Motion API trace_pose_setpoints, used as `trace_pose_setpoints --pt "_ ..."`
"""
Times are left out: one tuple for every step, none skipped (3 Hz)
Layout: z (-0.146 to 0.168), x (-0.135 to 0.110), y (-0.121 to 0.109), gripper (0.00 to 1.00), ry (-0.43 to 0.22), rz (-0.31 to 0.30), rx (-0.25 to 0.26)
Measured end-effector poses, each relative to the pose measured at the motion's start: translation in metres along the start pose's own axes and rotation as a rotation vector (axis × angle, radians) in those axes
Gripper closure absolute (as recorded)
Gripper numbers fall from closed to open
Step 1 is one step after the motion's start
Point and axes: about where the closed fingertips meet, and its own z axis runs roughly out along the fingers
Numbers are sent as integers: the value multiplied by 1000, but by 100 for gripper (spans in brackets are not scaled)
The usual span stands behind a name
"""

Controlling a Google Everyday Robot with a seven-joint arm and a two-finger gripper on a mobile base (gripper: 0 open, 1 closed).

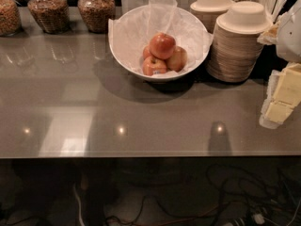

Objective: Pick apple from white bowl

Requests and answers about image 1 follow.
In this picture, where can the red apple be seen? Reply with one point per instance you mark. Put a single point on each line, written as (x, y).
(178, 60)
(146, 52)
(162, 45)
(153, 65)

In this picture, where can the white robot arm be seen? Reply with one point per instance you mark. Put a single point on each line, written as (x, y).
(288, 37)

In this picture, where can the white ceramic bowl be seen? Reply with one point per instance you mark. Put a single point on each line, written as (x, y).
(125, 60)

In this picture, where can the front stack paper bowls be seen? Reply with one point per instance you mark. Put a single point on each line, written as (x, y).
(235, 49)

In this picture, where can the stack paper bowls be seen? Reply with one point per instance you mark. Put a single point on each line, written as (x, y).
(235, 49)
(208, 10)

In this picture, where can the back stack paper bowls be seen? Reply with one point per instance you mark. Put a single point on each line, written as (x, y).
(208, 10)

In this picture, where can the white power adapter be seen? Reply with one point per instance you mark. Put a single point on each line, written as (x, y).
(259, 219)

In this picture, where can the white tissue paper liner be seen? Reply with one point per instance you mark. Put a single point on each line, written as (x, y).
(134, 32)

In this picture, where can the right glass cereal jar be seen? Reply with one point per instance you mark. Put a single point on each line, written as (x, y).
(96, 14)

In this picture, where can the glass cereal jar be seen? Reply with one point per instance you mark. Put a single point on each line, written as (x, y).
(10, 20)
(52, 16)
(96, 14)

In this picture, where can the middle glass cereal jar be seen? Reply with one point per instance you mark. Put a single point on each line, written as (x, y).
(52, 16)

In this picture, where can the left glass cereal jar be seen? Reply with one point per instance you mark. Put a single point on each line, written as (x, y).
(10, 20)

